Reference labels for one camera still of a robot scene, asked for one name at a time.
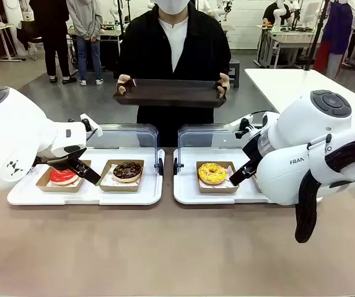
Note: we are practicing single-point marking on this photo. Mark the red glazed donut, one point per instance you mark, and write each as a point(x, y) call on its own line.
point(61, 179)

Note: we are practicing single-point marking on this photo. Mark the clear plastic display lid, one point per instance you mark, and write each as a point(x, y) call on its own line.
point(202, 136)
point(127, 136)

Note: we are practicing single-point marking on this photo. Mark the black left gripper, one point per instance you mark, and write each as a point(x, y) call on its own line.
point(61, 157)

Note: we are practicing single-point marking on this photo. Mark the white background workbench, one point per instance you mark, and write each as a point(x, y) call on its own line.
point(288, 37)

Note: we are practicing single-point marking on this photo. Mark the white side table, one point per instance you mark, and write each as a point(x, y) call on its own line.
point(276, 86)

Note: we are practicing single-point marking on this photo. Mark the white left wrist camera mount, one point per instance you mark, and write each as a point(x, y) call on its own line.
point(92, 127)

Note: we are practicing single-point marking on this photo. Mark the white face mask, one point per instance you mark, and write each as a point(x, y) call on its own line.
point(174, 6)

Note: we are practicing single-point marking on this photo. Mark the dark brown serving tray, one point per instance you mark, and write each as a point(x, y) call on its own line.
point(171, 92)

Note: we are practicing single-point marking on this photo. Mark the person in gray hoodie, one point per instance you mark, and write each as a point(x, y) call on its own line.
point(85, 21)

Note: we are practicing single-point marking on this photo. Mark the cardboard box of chocolate donut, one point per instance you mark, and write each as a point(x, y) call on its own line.
point(120, 188)

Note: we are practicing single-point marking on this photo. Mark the chair with black jacket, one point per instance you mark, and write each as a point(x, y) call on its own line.
point(31, 46)

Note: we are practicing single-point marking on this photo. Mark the person's right hand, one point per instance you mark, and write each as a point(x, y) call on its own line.
point(122, 82)

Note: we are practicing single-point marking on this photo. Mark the person's left hand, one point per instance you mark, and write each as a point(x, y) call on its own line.
point(224, 82)

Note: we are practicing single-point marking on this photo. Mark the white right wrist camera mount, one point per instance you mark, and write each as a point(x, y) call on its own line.
point(245, 125)

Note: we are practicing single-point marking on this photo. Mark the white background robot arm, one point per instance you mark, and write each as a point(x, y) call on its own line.
point(279, 15)

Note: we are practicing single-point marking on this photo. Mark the black tripod pole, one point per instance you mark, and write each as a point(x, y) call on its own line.
point(316, 34)

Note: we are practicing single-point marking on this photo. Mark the white display tray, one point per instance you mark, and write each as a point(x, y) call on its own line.
point(186, 185)
point(124, 198)

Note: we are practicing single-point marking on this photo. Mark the cardboard box of red donut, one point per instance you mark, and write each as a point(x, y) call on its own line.
point(44, 182)

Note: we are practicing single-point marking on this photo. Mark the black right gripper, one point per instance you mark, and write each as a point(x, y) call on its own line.
point(257, 147)

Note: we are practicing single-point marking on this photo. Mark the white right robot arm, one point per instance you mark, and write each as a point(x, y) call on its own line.
point(304, 148)

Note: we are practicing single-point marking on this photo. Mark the black step stool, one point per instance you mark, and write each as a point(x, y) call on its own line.
point(233, 71)

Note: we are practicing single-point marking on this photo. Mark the person in black jacket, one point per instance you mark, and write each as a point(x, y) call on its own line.
point(146, 49)

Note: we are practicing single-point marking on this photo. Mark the white printed paper liner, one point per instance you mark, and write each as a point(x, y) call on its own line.
point(230, 173)
point(106, 181)

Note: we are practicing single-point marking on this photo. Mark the chocolate sprinkled donut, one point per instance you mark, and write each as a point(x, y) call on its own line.
point(127, 171)

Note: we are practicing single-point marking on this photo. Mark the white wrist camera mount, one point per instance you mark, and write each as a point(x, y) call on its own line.
point(245, 125)
point(92, 127)

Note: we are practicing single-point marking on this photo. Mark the yellow sprinkled donut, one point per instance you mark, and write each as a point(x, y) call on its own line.
point(212, 174)

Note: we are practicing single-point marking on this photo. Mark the person in purple apron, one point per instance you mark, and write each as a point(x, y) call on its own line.
point(338, 28)

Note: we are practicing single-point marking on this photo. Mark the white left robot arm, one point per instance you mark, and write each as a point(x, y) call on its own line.
point(10, 130)

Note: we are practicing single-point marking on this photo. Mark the seated person in black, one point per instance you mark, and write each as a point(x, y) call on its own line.
point(270, 14)

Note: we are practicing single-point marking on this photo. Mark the cardboard box of yellow donut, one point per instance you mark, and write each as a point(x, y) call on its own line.
point(217, 189)

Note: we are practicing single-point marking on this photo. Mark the bystander in black clothes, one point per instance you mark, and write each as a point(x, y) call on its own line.
point(51, 31)

